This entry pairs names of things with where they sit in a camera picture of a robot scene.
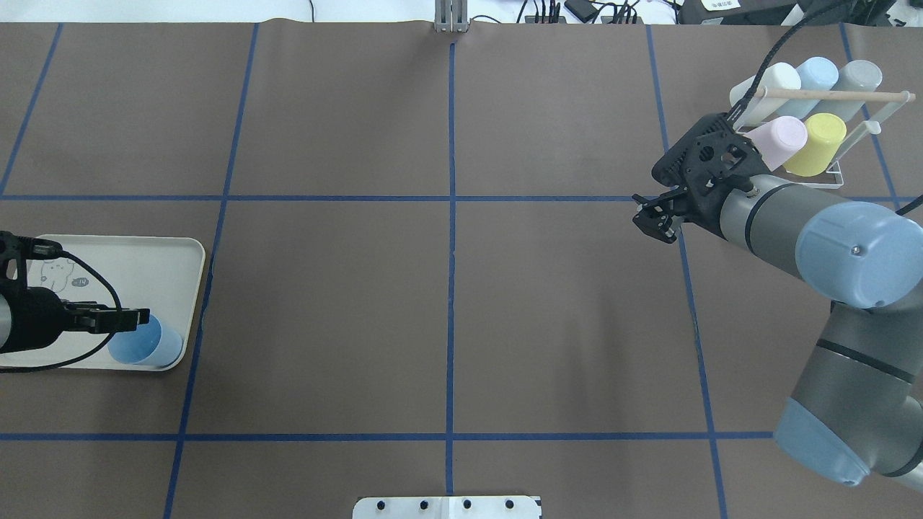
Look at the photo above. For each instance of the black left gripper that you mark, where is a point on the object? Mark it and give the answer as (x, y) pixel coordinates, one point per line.
(37, 317)

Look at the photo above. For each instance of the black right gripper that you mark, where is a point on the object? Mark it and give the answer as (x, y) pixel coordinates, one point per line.
(657, 216)

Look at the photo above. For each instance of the medium blue plastic cup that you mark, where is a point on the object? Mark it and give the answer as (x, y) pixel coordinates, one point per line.
(153, 344)

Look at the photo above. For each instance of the pink plastic cup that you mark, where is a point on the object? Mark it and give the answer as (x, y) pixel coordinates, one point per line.
(778, 140)

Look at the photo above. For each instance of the yellow plastic cup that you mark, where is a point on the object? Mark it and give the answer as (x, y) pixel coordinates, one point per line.
(826, 133)

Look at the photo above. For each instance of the light blue plastic cup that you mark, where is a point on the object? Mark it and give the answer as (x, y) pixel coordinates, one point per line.
(816, 74)

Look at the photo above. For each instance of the grey plastic cup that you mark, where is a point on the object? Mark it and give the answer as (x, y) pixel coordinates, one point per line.
(855, 76)

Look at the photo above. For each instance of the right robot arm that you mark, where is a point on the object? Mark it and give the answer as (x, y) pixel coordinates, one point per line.
(852, 413)

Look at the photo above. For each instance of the cream serving tray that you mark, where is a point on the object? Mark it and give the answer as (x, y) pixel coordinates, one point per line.
(157, 273)

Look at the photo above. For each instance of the brown table mat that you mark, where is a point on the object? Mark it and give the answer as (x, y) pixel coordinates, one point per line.
(422, 275)

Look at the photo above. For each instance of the white wire cup rack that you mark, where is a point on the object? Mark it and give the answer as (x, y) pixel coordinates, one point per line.
(766, 100)

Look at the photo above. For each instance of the aluminium frame post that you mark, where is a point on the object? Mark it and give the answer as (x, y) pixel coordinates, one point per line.
(451, 16)

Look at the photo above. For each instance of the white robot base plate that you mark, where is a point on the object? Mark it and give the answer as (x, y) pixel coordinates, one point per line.
(479, 506)

